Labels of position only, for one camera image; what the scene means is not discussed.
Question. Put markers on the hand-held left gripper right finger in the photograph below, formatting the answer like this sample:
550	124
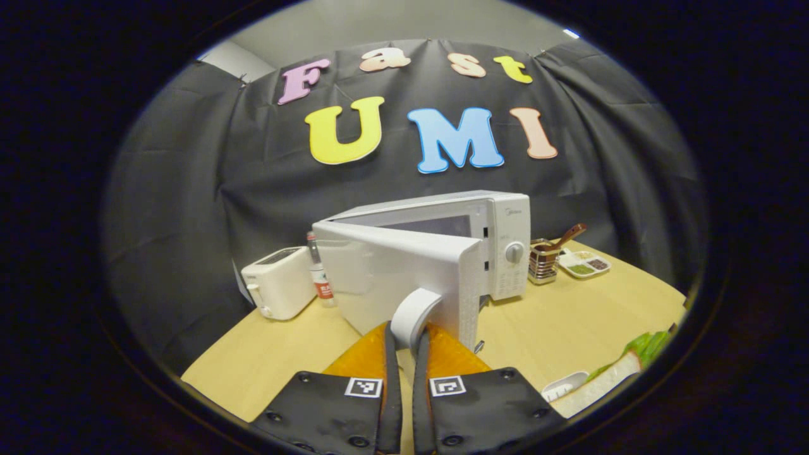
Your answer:
420	411

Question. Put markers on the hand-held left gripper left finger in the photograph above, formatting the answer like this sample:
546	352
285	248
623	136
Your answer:
390	404

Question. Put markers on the white microwave oven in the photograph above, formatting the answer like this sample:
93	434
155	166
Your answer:
404	265

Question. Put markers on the lettuce sandwich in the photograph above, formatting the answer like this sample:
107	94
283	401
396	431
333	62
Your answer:
607	382

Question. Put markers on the red label water bottle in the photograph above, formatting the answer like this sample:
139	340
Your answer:
321	284

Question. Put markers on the white plate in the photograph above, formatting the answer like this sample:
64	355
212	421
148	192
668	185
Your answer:
562	385

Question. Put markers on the white toaster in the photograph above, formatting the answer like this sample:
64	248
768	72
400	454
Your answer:
281	284

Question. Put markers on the white divided dish with beans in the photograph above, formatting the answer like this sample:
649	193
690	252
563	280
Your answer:
584	265

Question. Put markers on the brown spoon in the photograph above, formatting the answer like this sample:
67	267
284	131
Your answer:
569	234

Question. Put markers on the small ceiling light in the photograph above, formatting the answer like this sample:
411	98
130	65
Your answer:
571	33

